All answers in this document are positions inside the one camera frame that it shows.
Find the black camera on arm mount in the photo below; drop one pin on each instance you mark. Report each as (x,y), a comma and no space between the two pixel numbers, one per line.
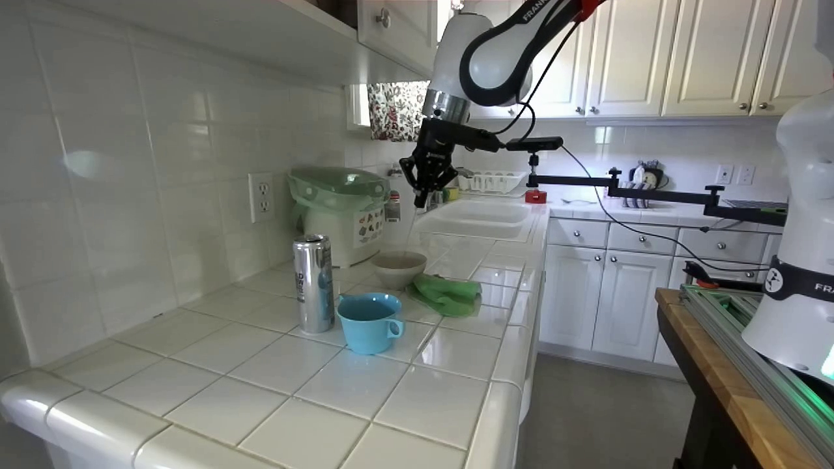
(611,182)

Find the white appliance with green lid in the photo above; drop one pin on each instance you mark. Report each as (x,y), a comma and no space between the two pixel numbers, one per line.
(342,203)

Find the chrome sink faucet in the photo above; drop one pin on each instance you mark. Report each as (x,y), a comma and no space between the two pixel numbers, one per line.
(463,181)

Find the white lower cabinets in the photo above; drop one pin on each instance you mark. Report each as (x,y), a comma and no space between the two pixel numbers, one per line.
(600,280)

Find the blue ceramic cup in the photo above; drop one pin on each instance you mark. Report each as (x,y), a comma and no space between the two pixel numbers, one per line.
(372,320)

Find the wall power outlet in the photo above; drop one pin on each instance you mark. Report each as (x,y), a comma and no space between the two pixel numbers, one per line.
(261,196)

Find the white plastic tub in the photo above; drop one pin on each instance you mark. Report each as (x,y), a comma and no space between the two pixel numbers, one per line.
(478,217)

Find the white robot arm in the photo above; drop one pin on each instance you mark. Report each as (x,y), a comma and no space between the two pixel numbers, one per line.
(489,62)

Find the floral window curtain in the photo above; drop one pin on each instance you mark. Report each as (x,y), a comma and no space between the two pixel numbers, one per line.
(397,109)

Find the silver metal can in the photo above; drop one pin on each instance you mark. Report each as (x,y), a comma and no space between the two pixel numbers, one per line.
(315,281)

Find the green cloth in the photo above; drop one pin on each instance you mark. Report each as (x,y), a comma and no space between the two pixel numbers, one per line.
(452,298)

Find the white bowl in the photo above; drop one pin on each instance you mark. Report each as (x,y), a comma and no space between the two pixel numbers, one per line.
(397,269)

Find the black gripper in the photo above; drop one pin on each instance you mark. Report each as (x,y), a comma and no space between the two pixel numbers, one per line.
(429,168)

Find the wooden table with rail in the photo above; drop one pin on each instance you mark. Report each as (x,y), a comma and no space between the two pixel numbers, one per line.
(750,411)

